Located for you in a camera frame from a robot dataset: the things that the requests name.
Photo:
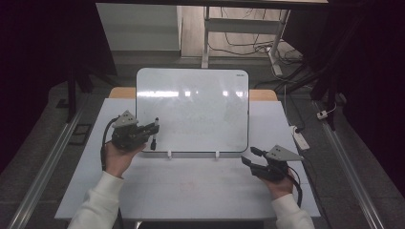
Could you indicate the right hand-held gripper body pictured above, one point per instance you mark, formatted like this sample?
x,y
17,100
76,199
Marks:
x,y
272,173

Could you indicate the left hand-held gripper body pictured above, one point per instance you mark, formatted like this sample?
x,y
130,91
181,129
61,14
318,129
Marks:
x,y
127,136

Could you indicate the white marker pen black cap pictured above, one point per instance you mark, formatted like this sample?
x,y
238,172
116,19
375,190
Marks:
x,y
153,144

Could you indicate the white whiteboard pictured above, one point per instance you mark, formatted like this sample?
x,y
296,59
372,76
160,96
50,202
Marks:
x,y
197,101

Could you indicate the person's right hand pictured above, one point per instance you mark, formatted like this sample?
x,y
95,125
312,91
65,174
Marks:
x,y
281,189

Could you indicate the person's left hand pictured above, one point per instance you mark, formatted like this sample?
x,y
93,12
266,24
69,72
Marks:
x,y
117,159

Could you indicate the white whiteboard stand foot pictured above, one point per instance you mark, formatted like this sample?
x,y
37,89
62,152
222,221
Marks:
x,y
169,155
217,155

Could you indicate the wooden table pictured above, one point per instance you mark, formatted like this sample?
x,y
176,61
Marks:
x,y
122,93

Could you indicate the black metal stand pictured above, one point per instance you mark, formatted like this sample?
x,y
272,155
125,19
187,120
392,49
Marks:
x,y
72,95

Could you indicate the small black floor plate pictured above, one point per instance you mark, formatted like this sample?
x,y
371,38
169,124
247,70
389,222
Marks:
x,y
62,103

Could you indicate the white cabinet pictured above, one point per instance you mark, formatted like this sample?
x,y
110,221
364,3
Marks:
x,y
140,28

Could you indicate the dark curtain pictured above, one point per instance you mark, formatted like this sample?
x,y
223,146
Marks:
x,y
38,63
375,79

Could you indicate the black rectangular floor bracket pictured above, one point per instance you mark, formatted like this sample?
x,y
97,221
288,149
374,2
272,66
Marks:
x,y
74,135

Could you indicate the aluminium floor rail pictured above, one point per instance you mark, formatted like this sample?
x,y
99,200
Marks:
x,y
47,168
347,165

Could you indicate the white metal desk frame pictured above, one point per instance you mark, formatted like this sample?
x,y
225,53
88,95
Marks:
x,y
242,25

